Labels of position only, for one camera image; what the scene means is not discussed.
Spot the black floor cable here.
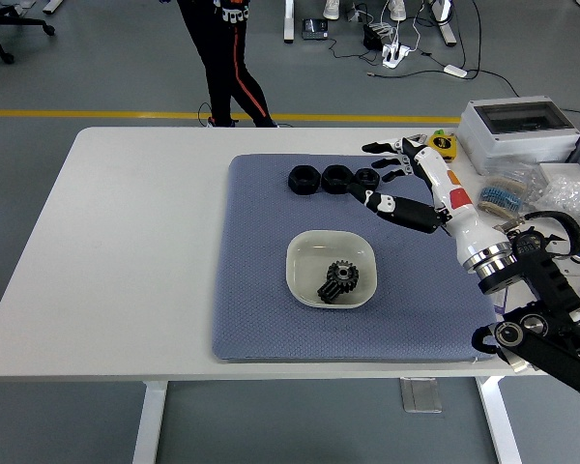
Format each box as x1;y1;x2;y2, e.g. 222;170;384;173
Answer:
365;0;521;98

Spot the person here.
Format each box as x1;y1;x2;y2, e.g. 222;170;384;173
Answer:
176;0;279;130

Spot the black desk controller device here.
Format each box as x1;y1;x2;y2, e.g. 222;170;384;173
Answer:
302;17;330;42

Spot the flat white box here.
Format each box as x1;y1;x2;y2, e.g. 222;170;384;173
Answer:
538;161;580;189

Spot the bag of clear plastic parts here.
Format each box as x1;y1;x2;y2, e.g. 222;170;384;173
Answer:
531;176;580;241

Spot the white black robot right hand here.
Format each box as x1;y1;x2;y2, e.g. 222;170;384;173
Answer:
346;136;511;266

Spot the metal floor plate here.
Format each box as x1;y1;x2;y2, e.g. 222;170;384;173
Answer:
399;377;443;414

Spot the blue-grey textured mat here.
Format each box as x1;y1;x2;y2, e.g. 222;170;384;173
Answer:
211;153;504;363

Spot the grey electrical enclosure box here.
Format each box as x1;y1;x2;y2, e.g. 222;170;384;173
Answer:
456;95;580;174

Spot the person's gloved hand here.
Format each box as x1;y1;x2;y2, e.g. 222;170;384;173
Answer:
220;2;250;24

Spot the bag of blue resistors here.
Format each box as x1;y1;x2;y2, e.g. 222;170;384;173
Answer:
477;161;542;222

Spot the white power strip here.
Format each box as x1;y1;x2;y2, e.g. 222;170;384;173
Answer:
381;43;414;69

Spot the large black hex nut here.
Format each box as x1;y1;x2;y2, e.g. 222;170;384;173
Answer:
287;164;320;196
321;163;355;195

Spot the white desk leg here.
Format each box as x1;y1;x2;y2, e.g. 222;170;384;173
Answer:
427;0;458;47
283;0;296;44

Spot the white table leg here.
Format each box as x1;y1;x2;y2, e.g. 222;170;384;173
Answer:
132;380;169;464
476;376;523;464

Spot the large black gear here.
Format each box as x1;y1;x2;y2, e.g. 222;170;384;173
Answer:
324;259;361;294

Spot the yellow tape measure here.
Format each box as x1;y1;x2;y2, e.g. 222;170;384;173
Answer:
427;129;458;160

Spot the small black hex nut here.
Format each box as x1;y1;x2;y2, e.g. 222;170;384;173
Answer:
354;166;381;190

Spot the black charger box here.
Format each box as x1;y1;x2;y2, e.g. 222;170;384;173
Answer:
362;23;386;50

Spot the white square dish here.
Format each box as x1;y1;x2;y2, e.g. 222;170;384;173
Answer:
284;229;379;309

